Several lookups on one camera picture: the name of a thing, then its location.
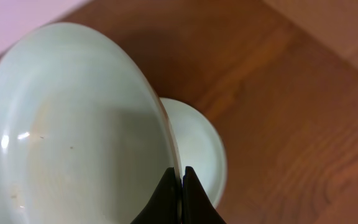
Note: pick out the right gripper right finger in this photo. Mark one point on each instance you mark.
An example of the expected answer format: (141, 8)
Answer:
(196, 207)

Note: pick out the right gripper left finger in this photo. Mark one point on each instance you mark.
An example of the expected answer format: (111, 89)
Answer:
(162, 208)

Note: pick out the light green plate front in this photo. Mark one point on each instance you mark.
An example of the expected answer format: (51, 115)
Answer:
(199, 145)

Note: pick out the light green plate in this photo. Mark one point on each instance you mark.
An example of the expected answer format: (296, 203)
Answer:
(83, 136)
(199, 145)

